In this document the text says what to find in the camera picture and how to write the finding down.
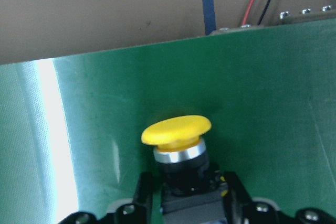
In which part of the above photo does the yellow push button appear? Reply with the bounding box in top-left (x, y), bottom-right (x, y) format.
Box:
top-left (141, 115), bottom-right (227, 223)

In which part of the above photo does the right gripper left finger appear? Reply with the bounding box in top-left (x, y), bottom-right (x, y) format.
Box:
top-left (60, 172), bottom-right (153, 223)

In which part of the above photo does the green conveyor belt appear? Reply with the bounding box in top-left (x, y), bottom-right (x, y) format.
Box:
top-left (1, 19), bottom-right (335, 223)

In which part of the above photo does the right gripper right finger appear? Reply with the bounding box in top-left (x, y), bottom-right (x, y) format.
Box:
top-left (223, 172), bottom-right (335, 223)

